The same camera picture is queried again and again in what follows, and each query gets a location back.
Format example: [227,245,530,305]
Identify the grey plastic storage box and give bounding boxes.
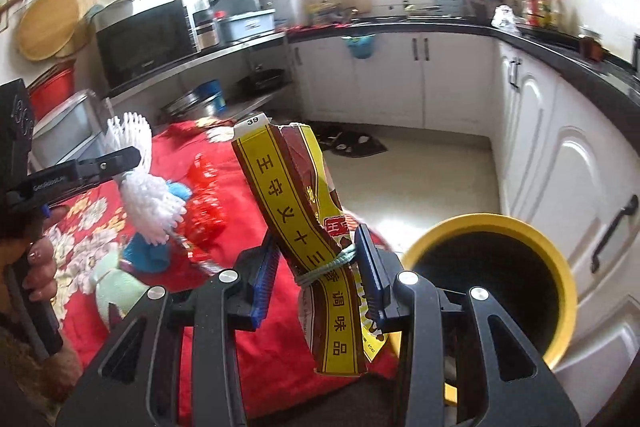
[30,89,110,168]

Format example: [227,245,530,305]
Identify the blue-grey plastic crate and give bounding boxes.
[217,8,277,46]

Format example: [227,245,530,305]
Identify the group of condiment bottles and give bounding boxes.
[521,0,562,31]

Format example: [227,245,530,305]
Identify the blue hanging basket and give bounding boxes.
[341,34,376,60]

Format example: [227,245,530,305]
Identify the yellow trash bin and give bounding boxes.
[400,213,579,408]

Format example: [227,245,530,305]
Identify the black floor mat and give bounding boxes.
[312,122,389,158]

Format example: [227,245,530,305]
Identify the black wok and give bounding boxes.
[236,68,286,94]

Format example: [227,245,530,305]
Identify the person's left hand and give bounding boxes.
[22,204,68,308]

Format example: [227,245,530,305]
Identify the person's left forearm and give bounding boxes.
[0,302,83,427]

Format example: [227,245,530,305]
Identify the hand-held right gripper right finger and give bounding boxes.
[352,223,581,427]

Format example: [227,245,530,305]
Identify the red floral tablecloth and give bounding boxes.
[42,117,401,423]

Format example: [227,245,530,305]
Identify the black microwave oven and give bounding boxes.
[95,0,201,90]

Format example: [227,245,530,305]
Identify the round wooden cutting board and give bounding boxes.
[15,0,98,60]

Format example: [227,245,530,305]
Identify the black kitchen countertop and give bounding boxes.
[286,13,640,108]

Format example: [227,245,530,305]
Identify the clear plastic bag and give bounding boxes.
[491,5,527,31]

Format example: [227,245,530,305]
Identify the steel basin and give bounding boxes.
[160,88,202,121]

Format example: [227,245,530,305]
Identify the steel shelf table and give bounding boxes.
[102,31,297,128]

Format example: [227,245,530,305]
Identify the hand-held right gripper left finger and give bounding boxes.
[56,232,281,427]

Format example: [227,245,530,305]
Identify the red plastic basin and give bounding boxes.
[27,62,77,120]

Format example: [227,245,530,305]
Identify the white kitchen cabinets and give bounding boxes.
[289,31,640,408]

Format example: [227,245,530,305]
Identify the yellow brown seasoning packet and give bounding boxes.
[231,113,388,378]

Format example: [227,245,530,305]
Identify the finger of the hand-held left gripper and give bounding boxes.
[70,146,142,182]

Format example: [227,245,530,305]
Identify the red plastic wrapper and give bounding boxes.
[184,152,232,249]

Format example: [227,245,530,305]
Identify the brown jar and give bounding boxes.
[579,24,609,60]

